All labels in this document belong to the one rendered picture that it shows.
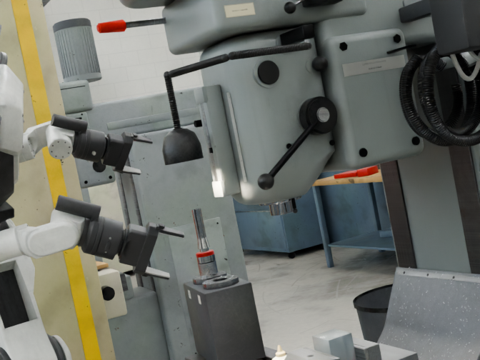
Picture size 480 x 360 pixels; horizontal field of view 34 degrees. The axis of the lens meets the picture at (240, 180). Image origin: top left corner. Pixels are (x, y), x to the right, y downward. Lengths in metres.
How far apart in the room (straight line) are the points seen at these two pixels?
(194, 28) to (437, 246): 0.73
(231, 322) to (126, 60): 9.36
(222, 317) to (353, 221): 7.02
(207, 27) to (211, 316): 0.75
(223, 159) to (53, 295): 1.79
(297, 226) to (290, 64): 7.48
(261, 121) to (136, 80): 9.70
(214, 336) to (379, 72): 0.75
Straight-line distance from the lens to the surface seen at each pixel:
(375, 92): 1.57
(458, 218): 1.74
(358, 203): 8.73
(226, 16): 1.42
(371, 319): 3.48
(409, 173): 1.82
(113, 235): 1.77
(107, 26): 1.56
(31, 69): 3.20
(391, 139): 1.58
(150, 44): 11.31
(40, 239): 1.75
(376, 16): 1.61
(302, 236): 8.97
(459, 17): 1.40
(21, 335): 1.97
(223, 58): 1.35
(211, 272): 2.03
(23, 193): 3.15
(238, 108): 1.47
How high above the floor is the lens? 1.44
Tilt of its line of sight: 3 degrees down
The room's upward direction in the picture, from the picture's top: 11 degrees counter-clockwise
